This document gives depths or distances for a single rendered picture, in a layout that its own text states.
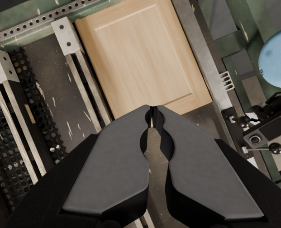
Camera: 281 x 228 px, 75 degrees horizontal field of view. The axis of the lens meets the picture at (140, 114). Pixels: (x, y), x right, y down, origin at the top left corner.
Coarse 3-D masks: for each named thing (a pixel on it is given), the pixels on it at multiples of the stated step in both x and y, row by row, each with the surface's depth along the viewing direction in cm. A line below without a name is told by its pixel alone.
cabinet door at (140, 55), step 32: (128, 0) 70; (160, 0) 70; (96, 32) 70; (128, 32) 70; (160, 32) 70; (96, 64) 70; (128, 64) 70; (160, 64) 70; (192, 64) 70; (128, 96) 70; (160, 96) 70; (192, 96) 70
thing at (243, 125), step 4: (232, 116) 66; (244, 116) 56; (232, 120) 66; (236, 120) 61; (240, 120) 56; (244, 120) 55; (248, 120) 55; (240, 124) 56; (244, 124) 55; (248, 124) 55
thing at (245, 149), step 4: (272, 144) 58; (276, 144) 57; (280, 144) 57; (244, 148) 66; (248, 148) 65; (252, 148) 64; (256, 148) 63; (260, 148) 62; (264, 148) 61; (268, 148) 59; (272, 148) 57; (276, 148) 57; (280, 148) 56; (244, 152) 66; (272, 152) 58; (276, 152) 57; (280, 152) 57
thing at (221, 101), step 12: (180, 0) 68; (180, 12) 68; (192, 12) 68; (192, 24) 68; (192, 36) 68; (192, 48) 69; (204, 48) 68; (204, 60) 68; (204, 72) 68; (216, 72) 68; (216, 84) 68; (216, 96) 68; (228, 96) 68; (216, 108) 70; (228, 132) 69
